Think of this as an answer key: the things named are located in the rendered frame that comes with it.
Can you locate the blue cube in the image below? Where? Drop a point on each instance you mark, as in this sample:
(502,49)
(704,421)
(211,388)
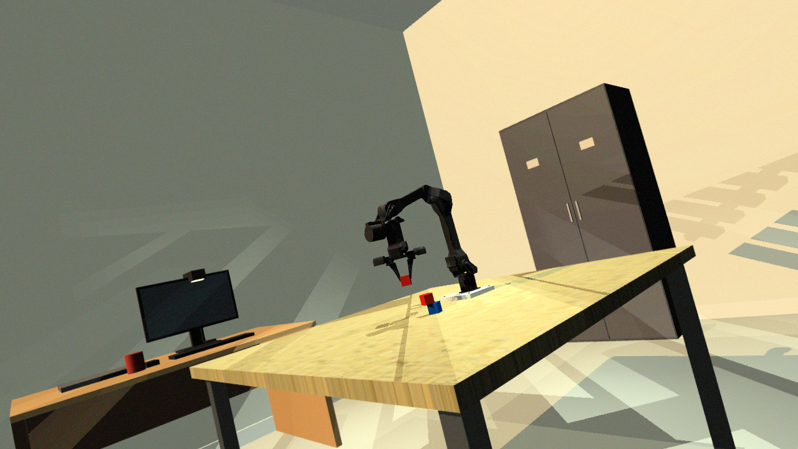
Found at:
(434,308)

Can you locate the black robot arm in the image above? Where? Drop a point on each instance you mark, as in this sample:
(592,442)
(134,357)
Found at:
(441,202)

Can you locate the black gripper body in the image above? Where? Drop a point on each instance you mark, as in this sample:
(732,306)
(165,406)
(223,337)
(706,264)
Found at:
(410,254)

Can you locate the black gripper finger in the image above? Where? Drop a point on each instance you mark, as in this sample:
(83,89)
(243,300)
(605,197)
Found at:
(410,263)
(394,268)

